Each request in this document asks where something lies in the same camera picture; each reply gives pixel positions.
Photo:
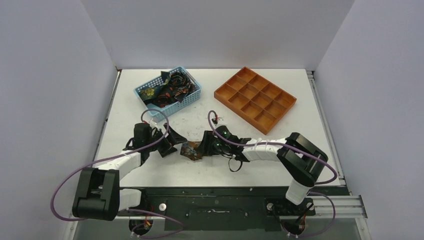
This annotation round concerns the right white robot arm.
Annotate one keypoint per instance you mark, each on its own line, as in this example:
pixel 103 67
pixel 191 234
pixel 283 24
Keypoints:
pixel 301 158

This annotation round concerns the black metal base plate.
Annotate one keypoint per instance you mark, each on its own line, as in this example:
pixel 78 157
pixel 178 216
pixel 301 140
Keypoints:
pixel 195 208

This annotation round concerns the aluminium frame rail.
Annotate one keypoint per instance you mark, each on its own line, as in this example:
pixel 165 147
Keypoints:
pixel 360 222

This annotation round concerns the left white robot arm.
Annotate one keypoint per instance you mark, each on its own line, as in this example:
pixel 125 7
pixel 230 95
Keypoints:
pixel 109 179

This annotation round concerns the black tie with orange swirls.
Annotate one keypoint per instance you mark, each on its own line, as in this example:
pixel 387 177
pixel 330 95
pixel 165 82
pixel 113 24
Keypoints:
pixel 175 88

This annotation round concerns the orange wooden compartment tray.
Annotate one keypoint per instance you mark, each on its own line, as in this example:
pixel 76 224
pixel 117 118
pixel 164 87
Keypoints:
pixel 255 99

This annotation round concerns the light blue plastic basket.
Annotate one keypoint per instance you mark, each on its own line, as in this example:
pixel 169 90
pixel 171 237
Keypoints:
pixel 175 107

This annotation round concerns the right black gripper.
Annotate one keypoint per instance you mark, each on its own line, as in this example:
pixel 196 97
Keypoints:
pixel 205 145

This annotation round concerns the dark tie with yellow flowers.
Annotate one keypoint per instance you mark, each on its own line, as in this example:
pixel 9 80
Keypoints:
pixel 149 94

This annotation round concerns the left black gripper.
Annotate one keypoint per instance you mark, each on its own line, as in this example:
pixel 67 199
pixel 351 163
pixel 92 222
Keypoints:
pixel 172 139

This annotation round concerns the orange floral necktie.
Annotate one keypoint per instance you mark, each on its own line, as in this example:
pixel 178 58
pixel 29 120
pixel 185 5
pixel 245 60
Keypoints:
pixel 190 150

